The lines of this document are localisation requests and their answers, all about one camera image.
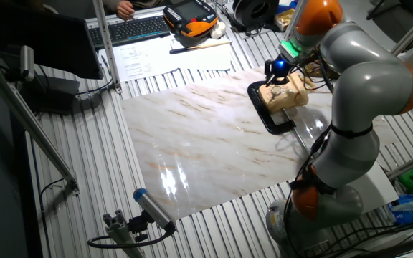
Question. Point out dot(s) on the blue plastic bag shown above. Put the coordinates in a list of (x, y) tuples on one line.
[(407, 209)]

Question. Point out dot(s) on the blue cloth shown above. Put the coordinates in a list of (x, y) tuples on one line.
[(287, 4)]

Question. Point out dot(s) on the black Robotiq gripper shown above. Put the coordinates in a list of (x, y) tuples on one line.
[(280, 66)]

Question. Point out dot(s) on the silver stick camera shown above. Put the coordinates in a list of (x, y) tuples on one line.
[(27, 61)]

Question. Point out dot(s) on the short aluminium profile stub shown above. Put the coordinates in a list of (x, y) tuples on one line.
[(120, 236)]

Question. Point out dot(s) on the beige rotary phone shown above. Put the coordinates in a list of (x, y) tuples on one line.
[(289, 98)]

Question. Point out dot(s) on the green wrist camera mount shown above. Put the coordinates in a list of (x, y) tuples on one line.
[(289, 48)]

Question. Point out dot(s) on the white garlic-shaped object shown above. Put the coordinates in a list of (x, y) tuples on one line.
[(218, 31)]

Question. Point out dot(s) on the person's forearm grey sleeve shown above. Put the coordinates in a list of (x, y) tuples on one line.
[(111, 5)]

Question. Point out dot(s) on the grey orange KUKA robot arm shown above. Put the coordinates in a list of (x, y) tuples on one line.
[(368, 82)]

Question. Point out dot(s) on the white marble pattern mat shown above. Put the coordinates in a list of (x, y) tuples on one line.
[(192, 143)]

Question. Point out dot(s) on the black filament spool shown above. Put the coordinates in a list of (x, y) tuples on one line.
[(251, 12)]

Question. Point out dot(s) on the silver camera blue end cap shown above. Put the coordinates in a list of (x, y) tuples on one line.
[(152, 208)]

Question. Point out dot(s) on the gold foil packet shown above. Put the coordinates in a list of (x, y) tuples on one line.
[(283, 19)]

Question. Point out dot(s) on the black computer monitor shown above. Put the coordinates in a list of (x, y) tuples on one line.
[(41, 46)]

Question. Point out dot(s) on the black box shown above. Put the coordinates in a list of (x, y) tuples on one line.
[(52, 95)]

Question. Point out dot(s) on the white base board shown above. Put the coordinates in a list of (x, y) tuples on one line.
[(378, 190)]

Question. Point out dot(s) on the black C-clamp with steel screw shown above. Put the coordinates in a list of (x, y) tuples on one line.
[(269, 123)]

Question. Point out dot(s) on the aluminium profile post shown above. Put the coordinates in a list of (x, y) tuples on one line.
[(105, 43), (292, 21), (411, 34)]

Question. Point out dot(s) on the person's bare hand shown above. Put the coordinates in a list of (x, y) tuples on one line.
[(124, 10)]

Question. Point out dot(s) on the printed paper sheet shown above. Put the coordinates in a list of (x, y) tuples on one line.
[(206, 61), (145, 61)]

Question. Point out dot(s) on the black computer keyboard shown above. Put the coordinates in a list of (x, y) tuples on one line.
[(131, 31)]

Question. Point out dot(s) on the orange black teach pendant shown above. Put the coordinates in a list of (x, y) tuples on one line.
[(197, 28)]

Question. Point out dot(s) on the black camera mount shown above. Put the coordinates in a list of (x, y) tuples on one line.
[(138, 225)]

